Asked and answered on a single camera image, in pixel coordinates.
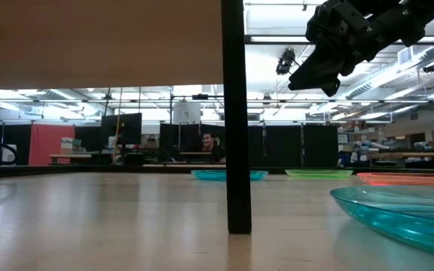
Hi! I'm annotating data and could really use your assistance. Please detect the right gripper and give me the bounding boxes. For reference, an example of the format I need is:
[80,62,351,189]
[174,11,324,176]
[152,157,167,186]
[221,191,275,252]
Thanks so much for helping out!
[288,0,391,98]

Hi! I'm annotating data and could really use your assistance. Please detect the translucent green plastic plate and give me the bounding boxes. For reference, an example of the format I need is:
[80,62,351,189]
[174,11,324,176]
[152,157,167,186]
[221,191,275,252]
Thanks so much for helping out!
[284,169,354,180]

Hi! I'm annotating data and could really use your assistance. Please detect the translucent orange plastic plate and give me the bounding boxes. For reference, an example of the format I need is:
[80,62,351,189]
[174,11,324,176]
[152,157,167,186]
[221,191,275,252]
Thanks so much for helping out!
[356,172,434,187]

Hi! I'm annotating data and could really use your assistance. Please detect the translucent blue plastic plate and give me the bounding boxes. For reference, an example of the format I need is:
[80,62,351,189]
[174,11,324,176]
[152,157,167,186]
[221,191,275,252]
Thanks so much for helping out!
[191,169,270,182]
[329,185,434,261]

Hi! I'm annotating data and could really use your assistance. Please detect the wooden shelf with black legs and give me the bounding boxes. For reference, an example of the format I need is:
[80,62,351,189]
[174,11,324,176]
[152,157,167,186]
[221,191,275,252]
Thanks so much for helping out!
[0,0,253,235]

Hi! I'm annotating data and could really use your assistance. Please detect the black partition curtain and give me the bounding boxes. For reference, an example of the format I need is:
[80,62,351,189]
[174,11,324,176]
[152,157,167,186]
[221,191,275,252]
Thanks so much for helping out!
[159,123,222,163]
[250,124,339,169]
[75,126,103,154]

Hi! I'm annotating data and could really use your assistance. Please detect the white and teal tubes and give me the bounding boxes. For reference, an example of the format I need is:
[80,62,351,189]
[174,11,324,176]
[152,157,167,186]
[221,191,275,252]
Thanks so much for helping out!
[353,140,391,151]

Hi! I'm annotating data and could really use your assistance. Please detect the blue storage bin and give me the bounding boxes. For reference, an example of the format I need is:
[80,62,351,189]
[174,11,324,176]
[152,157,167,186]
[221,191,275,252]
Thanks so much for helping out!
[339,150,368,168]

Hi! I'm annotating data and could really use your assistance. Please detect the wooden workbench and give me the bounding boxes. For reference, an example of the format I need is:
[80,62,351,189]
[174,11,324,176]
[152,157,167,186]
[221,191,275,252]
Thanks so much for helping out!
[367,151,434,169]

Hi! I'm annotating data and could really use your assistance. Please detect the person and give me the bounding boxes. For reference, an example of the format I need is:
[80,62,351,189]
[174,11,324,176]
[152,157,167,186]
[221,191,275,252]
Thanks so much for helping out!
[200,131,222,163]

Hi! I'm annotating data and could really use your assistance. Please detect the white round column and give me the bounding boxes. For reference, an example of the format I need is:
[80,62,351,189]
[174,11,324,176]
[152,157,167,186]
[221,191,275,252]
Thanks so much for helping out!
[173,101,202,125]

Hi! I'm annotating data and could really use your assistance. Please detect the black display screen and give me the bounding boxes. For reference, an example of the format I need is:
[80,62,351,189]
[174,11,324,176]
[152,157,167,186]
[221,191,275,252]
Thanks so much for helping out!
[100,112,142,146]

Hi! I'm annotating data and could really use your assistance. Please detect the printed cardboard box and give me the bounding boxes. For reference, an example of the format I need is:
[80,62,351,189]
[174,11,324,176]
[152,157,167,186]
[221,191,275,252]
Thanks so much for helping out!
[60,137,83,154]

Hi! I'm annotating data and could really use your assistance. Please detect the wooden table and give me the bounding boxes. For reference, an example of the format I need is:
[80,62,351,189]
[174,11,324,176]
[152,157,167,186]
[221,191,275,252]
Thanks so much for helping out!
[49,152,93,166]

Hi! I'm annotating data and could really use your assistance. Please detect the red partition panel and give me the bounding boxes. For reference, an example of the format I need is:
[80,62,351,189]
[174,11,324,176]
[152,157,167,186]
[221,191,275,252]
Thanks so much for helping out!
[28,123,76,166]

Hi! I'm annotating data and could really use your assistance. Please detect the white box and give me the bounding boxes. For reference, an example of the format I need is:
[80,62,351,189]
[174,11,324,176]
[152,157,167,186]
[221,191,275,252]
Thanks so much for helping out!
[1,144,17,166]

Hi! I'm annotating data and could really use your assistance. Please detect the black overhead camera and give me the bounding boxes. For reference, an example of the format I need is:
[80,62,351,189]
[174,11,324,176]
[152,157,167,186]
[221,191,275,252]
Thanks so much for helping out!
[276,47,297,75]

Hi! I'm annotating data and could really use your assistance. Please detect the yellow hanging strap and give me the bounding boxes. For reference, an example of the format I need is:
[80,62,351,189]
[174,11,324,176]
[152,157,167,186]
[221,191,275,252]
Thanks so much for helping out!
[113,88,124,159]

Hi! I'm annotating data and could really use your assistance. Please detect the black aluminium table frame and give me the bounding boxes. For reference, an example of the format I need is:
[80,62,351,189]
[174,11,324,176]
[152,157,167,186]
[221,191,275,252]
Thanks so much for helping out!
[0,163,434,183]

